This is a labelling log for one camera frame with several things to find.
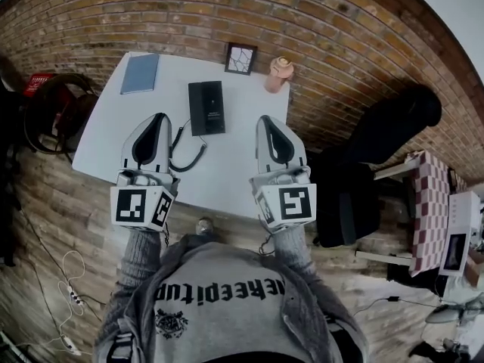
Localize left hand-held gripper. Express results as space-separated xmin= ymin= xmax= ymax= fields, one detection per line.
xmin=110 ymin=112 xmax=181 ymax=234

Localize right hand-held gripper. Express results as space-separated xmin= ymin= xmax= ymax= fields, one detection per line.
xmin=248 ymin=114 xmax=318 ymax=236

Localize person's right forearm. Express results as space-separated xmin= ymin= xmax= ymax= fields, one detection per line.
xmin=271 ymin=225 xmax=318 ymax=280

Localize person's left forearm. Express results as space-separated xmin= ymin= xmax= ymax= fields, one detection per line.
xmin=119 ymin=228 xmax=164 ymax=291

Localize white square table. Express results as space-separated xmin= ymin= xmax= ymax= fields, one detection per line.
xmin=71 ymin=51 xmax=291 ymax=221

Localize pink bottle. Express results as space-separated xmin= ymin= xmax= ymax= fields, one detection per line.
xmin=263 ymin=55 xmax=296 ymax=95

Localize blue notebook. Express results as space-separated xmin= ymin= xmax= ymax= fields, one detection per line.
xmin=119 ymin=53 xmax=161 ymax=96

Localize black office chair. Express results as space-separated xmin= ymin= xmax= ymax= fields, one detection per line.
xmin=312 ymin=84 xmax=444 ymax=249

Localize rattan chair with red cushion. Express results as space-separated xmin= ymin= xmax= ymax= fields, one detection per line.
xmin=23 ymin=73 xmax=101 ymax=164

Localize person's grey shoe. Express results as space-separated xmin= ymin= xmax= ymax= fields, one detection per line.
xmin=195 ymin=217 xmax=215 ymax=237

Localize red plastic crate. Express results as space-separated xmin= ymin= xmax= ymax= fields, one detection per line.
xmin=26 ymin=73 xmax=56 ymax=98

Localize black equipment pile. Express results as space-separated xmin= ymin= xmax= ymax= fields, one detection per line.
xmin=0 ymin=85 xmax=27 ymax=268

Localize white power strip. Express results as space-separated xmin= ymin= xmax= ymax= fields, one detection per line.
xmin=67 ymin=285 xmax=85 ymax=309

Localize person's torso in grey sweatshirt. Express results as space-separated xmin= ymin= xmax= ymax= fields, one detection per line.
xmin=92 ymin=236 xmax=370 ymax=363

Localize white microwave oven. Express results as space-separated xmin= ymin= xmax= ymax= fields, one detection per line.
xmin=438 ymin=191 xmax=482 ymax=278

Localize grey round stand base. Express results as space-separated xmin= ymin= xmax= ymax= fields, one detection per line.
xmin=424 ymin=302 xmax=484 ymax=325

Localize black braided cable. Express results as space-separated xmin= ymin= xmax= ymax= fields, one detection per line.
xmin=168 ymin=118 xmax=209 ymax=173

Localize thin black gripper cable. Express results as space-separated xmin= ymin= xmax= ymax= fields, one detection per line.
xmin=258 ymin=234 xmax=276 ymax=257

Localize black picture frame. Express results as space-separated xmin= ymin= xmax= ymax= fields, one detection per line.
xmin=224 ymin=42 xmax=259 ymax=77

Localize white side table frame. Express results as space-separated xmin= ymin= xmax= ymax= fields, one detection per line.
xmin=354 ymin=160 xmax=421 ymax=268

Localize black cable with inline adapter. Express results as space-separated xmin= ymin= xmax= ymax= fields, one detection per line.
xmin=350 ymin=295 xmax=444 ymax=318

